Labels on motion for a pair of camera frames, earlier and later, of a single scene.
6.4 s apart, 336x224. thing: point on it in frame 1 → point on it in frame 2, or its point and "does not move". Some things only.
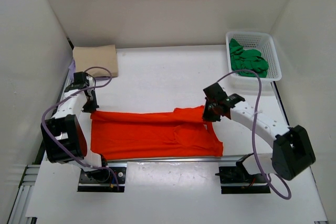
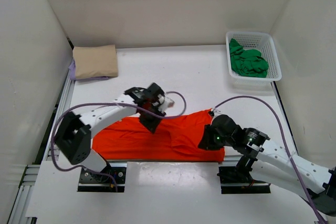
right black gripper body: (210, 111) → (207, 138)
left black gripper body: (91, 102) → (150, 121)
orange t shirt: (181, 133) does not move
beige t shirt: (99, 61) does not move
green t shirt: (242, 59) does not move
